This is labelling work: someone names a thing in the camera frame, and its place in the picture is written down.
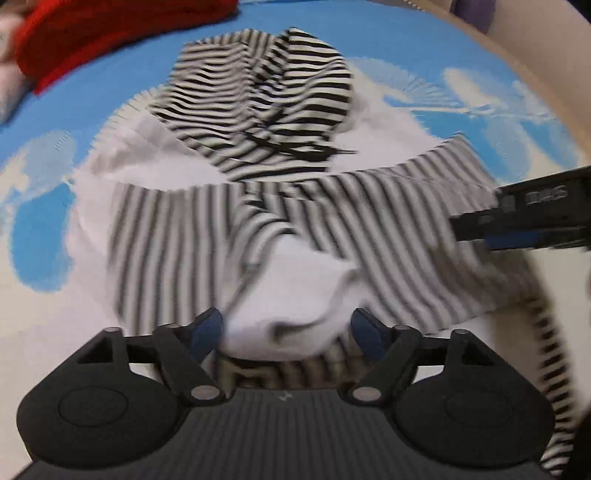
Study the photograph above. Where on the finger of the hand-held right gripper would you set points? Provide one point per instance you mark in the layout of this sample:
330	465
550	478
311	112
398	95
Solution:
508	230

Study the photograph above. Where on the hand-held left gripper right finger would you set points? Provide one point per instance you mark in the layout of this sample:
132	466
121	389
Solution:
367	334

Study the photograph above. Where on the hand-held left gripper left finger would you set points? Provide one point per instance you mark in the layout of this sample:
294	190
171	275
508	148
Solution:
208	333

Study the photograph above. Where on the white sock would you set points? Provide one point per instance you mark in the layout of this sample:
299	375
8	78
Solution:
286	300

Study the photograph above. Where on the fine striped grey white garment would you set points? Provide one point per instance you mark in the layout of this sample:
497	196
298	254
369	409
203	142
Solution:
378	221

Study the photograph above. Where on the purple box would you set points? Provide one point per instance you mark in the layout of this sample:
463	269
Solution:
475	11

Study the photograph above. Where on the bold black white striped garment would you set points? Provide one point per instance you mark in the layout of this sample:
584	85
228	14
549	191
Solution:
258	92

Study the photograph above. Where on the blue cloud printed mat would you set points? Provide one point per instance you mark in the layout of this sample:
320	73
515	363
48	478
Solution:
83	110

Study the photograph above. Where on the red cloth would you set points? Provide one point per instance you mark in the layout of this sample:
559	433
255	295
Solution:
92	32

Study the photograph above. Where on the pale pink cloth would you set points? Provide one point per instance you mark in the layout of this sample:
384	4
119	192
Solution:
7	60

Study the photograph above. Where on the beige wooden bed frame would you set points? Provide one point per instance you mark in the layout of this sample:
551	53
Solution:
540	55

